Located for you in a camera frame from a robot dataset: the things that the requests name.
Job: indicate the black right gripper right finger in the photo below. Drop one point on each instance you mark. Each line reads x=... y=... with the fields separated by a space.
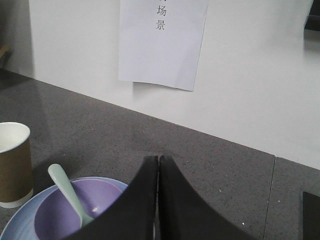
x=184 y=214

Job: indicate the wooden dish rack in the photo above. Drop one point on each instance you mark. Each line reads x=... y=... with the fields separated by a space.
x=5 y=52

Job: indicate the light blue plate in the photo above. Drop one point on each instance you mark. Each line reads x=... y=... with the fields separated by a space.
x=21 y=225

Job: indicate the black induction cooktop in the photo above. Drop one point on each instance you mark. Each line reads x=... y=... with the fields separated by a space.
x=311 y=216

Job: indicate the white spoon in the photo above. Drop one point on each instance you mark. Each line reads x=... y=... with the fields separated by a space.
x=61 y=180

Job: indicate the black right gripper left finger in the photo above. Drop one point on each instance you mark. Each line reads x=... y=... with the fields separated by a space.
x=132 y=215

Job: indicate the purple bowl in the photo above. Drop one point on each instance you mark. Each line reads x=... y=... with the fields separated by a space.
x=55 y=218

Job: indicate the black range hood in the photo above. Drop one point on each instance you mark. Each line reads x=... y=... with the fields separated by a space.
x=312 y=21

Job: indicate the white paper sheet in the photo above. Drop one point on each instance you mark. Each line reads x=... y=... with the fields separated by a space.
x=160 y=41

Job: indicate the brown paper cup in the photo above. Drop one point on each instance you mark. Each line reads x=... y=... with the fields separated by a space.
x=16 y=177

